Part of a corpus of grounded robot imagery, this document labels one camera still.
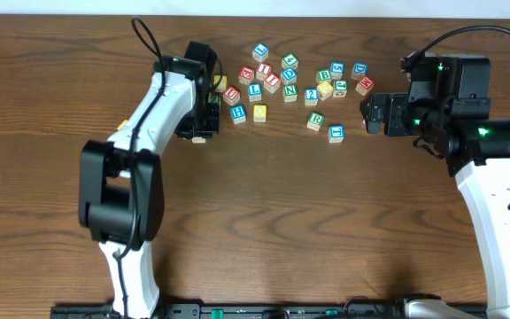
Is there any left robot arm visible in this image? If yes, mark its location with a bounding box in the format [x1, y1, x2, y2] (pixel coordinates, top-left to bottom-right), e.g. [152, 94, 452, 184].
[78, 42, 220, 318]

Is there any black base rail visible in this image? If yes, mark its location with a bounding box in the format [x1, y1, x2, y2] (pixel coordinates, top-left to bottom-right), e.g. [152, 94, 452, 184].
[50, 295, 495, 319]

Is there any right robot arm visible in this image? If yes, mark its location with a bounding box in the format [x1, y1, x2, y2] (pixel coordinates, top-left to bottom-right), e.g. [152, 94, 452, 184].
[359, 54, 510, 318]

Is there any green B block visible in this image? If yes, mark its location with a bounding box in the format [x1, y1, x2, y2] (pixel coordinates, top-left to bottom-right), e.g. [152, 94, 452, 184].
[316, 69, 332, 84]

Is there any blue 5 block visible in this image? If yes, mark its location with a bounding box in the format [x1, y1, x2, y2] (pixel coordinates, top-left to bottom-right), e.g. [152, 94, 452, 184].
[330, 61, 345, 80]

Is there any blue H block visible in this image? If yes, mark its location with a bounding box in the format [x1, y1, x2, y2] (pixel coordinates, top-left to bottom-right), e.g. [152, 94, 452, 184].
[230, 105, 247, 125]

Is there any red M block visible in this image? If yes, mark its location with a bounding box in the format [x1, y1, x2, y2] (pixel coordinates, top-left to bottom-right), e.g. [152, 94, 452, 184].
[355, 76, 375, 96]

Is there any yellow C block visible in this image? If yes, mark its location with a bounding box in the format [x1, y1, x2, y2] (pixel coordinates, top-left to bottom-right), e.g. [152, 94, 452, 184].
[191, 136, 206, 144]

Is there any yellow G block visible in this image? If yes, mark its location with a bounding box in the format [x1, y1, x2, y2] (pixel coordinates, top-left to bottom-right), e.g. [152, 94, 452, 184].
[317, 82, 334, 100]

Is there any yellow block far left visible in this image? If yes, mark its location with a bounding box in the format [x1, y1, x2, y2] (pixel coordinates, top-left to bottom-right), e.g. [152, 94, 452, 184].
[117, 120, 128, 131]

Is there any blue d block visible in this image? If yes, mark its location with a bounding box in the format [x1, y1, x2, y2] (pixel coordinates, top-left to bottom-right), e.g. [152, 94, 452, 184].
[281, 67, 298, 85]
[351, 62, 368, 81]

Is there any red i block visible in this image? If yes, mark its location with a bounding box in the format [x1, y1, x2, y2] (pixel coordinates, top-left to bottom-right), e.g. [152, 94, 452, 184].
[256, 62, 272, 81]
[264, 73, 282, 94]

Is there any blue l block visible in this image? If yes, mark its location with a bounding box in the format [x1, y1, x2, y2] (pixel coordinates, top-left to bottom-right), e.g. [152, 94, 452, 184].
[252, 43, 269, 63]
[248, 83, 263, 102]

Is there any blue L block top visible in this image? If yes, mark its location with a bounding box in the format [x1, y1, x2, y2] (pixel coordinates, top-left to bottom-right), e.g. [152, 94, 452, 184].
[252, 43, 269, 63]

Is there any blue 2 block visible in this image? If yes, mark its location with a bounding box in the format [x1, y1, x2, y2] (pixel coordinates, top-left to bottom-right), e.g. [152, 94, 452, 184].
[305, 89, 319, 106]

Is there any green Z block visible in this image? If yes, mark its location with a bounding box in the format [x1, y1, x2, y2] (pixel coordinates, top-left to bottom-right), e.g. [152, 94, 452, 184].
[209, 93, 221, 105]

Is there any green J block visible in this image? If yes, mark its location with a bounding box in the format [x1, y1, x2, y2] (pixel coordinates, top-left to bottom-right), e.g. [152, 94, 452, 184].
[332, 80, 348, 98]

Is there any red E block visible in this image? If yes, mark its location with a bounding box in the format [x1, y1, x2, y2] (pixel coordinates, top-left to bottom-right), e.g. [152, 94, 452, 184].
[238, 66, 255, 85]

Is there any yellow o block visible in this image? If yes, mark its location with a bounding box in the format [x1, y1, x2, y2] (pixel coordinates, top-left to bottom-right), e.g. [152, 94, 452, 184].
[213, 74, 228, 93]
[253, 105, 267, 122]

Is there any blue T block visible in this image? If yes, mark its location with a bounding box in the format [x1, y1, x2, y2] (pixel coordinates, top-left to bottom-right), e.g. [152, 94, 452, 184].
[328, 125, 345, 144]

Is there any red I block lower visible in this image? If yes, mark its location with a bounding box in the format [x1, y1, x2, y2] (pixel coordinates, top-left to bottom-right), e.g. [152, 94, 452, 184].
[264, 73, 282, 94]

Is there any red I block upper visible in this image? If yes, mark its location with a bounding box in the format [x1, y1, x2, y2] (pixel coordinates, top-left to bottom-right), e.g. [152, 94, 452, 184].
[256, 62, 272, 81]

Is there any green N block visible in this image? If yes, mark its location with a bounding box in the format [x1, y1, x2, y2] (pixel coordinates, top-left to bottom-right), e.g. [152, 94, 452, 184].
[282, 84, 298, 103]

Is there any blue D block right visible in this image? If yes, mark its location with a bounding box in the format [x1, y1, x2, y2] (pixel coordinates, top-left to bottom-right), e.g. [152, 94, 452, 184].
[351, 62, 368, 81]

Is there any green 4 block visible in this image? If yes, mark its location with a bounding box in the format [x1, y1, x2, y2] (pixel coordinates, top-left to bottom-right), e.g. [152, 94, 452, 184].
[282, 53, 299, 69]

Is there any green R block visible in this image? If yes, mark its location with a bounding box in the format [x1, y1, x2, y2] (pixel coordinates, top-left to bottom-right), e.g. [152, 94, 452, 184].
[306, 112, 325, 131]

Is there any blue D block centre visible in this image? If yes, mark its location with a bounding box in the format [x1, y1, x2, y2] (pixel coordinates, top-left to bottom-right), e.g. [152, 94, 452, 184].
[281, 67, 298, 85]

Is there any red U block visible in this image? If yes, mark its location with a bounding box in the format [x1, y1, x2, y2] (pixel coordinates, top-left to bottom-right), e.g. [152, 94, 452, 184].
[222, 86, 241, 106]

